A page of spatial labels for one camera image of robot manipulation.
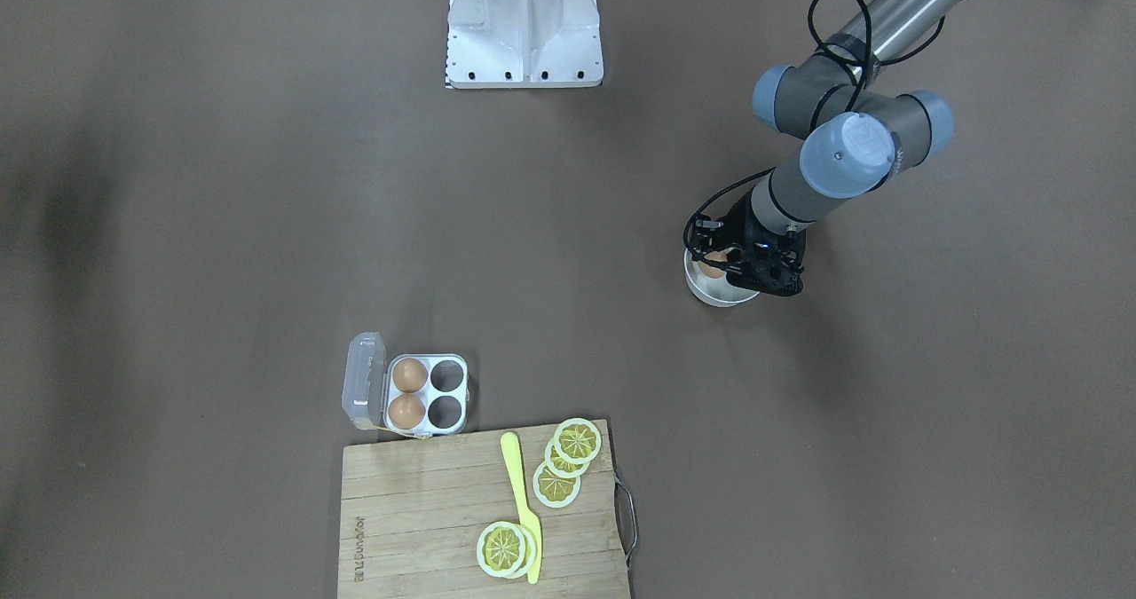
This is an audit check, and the wooden cutting board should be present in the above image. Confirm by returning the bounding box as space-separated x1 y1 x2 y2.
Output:
337 421 633 598

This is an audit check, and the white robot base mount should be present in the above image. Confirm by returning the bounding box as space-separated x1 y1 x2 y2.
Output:
444 0 604 90

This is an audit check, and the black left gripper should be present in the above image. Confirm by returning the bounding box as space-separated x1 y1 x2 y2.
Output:
695 200 807 298

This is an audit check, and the lemon slice end of row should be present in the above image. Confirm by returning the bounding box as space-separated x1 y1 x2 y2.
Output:
550 418 602 465

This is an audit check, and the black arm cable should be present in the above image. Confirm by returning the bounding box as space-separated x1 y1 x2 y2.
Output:
682 0 947 253

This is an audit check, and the lemon slice middle of row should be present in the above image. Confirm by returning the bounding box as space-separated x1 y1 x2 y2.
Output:
544 441 591 479

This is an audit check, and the yellow plastic knife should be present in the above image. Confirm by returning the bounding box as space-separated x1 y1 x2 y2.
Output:
500 430 543 586

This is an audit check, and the clear plastic egg box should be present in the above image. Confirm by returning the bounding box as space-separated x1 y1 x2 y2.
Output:
341 332 471 438

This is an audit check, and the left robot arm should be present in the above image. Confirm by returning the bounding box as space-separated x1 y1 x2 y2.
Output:
682 0 964 308

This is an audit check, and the brown egg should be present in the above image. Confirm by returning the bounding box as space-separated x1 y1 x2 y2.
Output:
698 250 730 280
392 357 429 394
386 392 426 430

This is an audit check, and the lemon slice near knife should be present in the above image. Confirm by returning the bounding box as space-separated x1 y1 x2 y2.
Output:
532 461 580 508

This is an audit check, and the lemon slice under pair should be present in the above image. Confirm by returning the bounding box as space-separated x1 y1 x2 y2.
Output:
513 525 537 579

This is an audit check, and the lemon slice top of pair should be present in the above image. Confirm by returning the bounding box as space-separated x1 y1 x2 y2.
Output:
475 521 526 579

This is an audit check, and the white bowl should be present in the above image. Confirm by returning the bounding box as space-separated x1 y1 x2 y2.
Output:
684 250 761 308

